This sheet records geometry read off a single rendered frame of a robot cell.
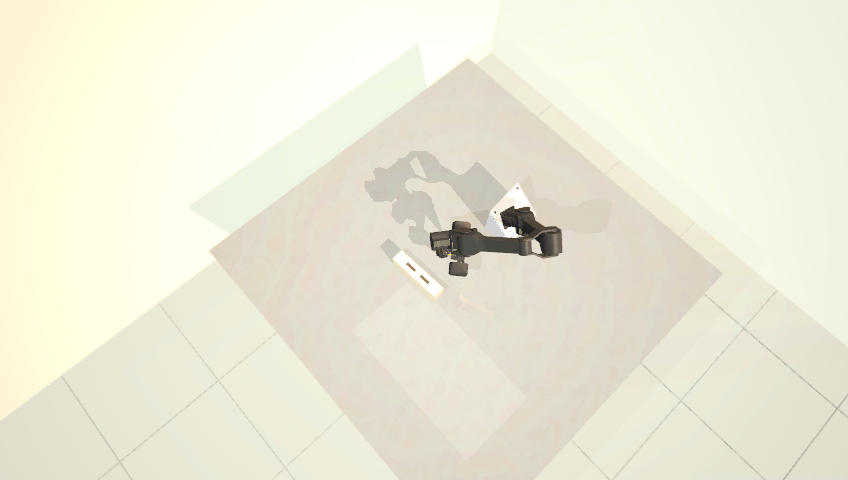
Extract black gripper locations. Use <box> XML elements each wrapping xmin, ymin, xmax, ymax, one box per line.
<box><xmin>448</xmin><ymin>221</ymin><xmax>471</xmax><ymax>277</ymax></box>

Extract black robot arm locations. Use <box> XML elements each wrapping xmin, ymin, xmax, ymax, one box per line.
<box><xmin>430</xmin><ymin>206</ymin><xmax>562</xmax><ymax>259</ymax></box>

